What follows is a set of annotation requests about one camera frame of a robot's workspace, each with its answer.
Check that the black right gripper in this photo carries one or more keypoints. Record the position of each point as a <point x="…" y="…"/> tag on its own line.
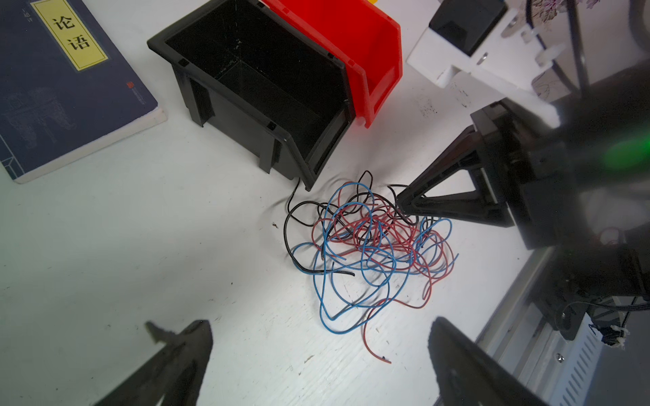
<point x="527" y="168"/>

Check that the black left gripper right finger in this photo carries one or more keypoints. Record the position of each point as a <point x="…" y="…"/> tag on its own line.
<point x="466" y="375"/>

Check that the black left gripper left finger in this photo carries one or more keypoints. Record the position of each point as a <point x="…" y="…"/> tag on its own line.
<point x="174" y="375"/>

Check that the black plastic bin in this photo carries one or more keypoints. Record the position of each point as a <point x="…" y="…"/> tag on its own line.
<point x="244" y="70"/>

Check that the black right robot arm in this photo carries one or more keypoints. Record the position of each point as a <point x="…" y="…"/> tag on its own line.
<point x="606" y="135"/>

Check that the white ventilation grille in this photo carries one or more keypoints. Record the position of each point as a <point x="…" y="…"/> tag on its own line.
<point x="577" y="361"/>

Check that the red plastic bin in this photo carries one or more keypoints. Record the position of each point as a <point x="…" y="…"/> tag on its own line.
<point x="359" y="34"/>

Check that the dark blue book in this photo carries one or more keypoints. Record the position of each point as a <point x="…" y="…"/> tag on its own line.
<point x="66" y="89"/>

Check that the aluminium rail frame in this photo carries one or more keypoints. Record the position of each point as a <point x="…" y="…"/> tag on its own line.
<point x="518" y="337"/>

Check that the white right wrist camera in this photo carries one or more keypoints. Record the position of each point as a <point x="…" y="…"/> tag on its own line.
<point x="485" y="40"/>

